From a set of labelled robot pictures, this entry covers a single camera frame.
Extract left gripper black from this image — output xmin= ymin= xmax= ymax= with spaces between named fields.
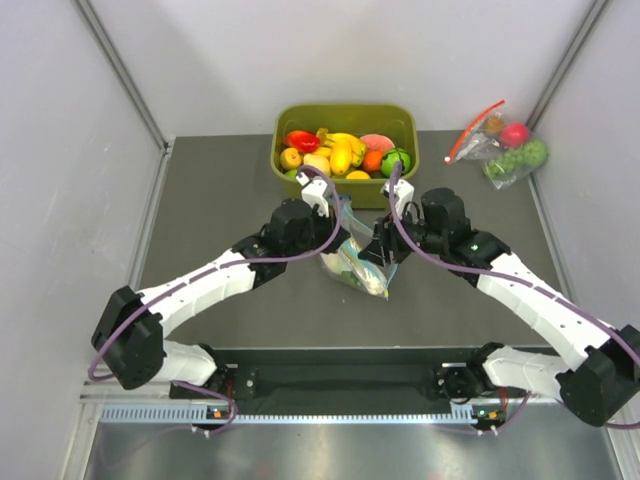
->
xmin=285 ymin=202 xmax=349 ymax=259

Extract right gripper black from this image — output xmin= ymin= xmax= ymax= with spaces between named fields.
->
xmin=359 ymin=204 xmax=447 ymax=269

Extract blue zip clear bag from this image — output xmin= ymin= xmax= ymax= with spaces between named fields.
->
xmin=320 ymin=195 xmax=398 ymax=300

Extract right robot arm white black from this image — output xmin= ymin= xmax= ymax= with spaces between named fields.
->
xmin=360 ymin=180 xmax=639 ymax=427

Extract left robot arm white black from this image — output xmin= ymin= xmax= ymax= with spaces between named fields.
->
xmin=91 ymin=199 xmax=350 ymax=397

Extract beige fake pear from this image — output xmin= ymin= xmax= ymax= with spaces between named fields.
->
xmin=303 ymin=154 xmax=332 ymax=177

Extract yellow fake orange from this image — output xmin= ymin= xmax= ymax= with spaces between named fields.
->
xmin=345 ymin=170 xmax=371 ymax=180

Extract yellow fake apple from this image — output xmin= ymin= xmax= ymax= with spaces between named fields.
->
xmin=279 ymin=147 xmax=303 ymax=172

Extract yellow fake lemon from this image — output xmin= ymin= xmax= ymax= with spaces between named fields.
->
xmin=330 ymin=139 xmax=352 ymax=176

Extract yellow fake banana bunch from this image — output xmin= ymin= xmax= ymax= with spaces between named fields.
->
xmin=316 ymin=128 xmax=366 ymax=167

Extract red fake pepper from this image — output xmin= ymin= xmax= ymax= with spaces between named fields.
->
xmin=284 ymin=130 xmax=321 ymax=153

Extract orange fake tangerine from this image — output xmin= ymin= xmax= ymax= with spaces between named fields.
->
xmin=361 ymin=151 xmax=384 ymax=174

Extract green fake watermelon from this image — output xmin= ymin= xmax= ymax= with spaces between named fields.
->
xmin=380 ymin=147 xmax=411 ymax=178

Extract pink fake peach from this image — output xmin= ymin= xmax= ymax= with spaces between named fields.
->
xmin=360 ymin=134 xmax=395 ymax=152

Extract green fake grapes in bag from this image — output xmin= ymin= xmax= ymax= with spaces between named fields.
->
xmin=485 ymin=149 xmax=524 ymax=179

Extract red zip clear bag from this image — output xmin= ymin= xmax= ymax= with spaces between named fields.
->
xmin=444 ymin=100 xmax=549 ymax=190

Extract red fake apple in bag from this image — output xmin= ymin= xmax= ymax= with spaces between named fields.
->
xmin=499 ymin=122 xmax=530 ymax=148

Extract green bumpy fake fruit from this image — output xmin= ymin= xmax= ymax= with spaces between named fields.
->
xmin=522 ymin=139 xmax=549 ymax=168

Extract olive green plastic tub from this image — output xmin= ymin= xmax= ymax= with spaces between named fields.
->
xmin=270 ymin=103 xmax=420 ymax=209

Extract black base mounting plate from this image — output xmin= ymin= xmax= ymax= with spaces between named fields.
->
xmin=168 ymin=344 xmax=531 ymax=401

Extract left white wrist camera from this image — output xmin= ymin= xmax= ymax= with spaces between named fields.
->
xmin=295 ymin=172 xmax=332 ymax=217

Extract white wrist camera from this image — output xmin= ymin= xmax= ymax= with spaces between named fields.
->
xmin=295 ymin=172 xmax=332 ymax=217
xmin=380 ymin=179 xmax=414 ymax=217

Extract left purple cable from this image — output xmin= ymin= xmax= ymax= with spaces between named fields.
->
xmin=87 ymin=166 xmax=344 ymax=436

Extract purple cable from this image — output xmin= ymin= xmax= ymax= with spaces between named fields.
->
xmin=388 ymin=162 xmax=640 ymax=431
xmin=87 ymin=166 xmax=344 ymax=436

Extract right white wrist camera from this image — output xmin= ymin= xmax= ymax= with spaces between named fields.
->
xmin=380 ymin=179 xmax=414 ymax=217

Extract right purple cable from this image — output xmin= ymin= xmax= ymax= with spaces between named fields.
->
xmin=388 ymin=162 xmax=640 ymax=431

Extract grey slotted cable duct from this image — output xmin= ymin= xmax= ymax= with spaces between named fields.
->
xmin=100 ymin=403 xmax=502 ymax=426

